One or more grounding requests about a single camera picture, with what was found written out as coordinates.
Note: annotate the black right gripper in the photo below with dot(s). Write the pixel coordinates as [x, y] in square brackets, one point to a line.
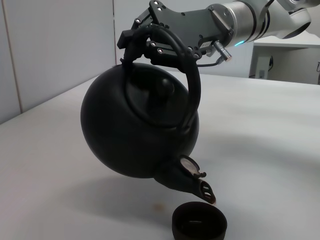
[195, 27]

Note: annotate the black round teapot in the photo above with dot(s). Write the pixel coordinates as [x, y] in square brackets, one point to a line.
[125, 130]

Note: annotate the small black teacup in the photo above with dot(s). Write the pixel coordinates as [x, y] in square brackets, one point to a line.
[200, 225]

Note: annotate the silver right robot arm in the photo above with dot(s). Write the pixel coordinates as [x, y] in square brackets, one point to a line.
[255, 20]

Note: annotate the white cabinet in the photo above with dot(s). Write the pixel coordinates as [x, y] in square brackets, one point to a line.
[295, 62]

